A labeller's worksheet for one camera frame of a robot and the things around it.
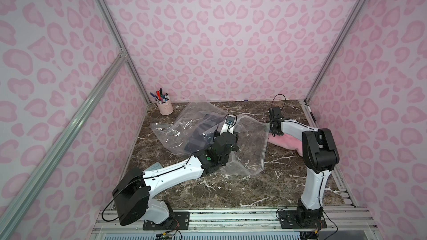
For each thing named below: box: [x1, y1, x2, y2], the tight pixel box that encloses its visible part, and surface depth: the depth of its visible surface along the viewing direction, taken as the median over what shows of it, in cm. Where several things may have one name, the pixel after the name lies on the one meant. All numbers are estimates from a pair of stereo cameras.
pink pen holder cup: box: [155, 98, 175, 115], surface depth 110 cm
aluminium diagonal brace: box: [0, 50, 128, 240], surface depth 68 cm
